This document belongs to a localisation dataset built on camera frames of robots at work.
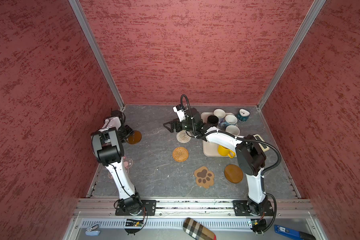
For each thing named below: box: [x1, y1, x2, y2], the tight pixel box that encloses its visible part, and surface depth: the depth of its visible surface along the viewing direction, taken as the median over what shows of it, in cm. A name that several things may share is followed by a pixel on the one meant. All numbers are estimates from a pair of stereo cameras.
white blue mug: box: [220, 114, 238, 129], surface depth 103 cm
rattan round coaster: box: [172, 146, 189, 163], surface depth 94 cm
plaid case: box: [183, 217, 217, 240], surface depth 67 cm
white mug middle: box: [225, 125, 240, 136], surface depth 99 cm
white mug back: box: [213, 108, 226, 124], surface depth 109 cm
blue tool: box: [274, 224, 317, 240], surface depth 67 cm
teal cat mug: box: [236, 108, 251, 122], surface depth 112 cm
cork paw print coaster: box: [194, 166, 215, 189], surface depth 86 cm
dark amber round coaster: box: [126, 130, 142, 145], surface depth 102 cm
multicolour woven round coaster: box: [176, 130, 192, 143], surface depth 102 cm
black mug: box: [207, 115, 219, 127], surface depth 102 cm
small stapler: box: [85, 223, 101, 236], surface depth 68 cm
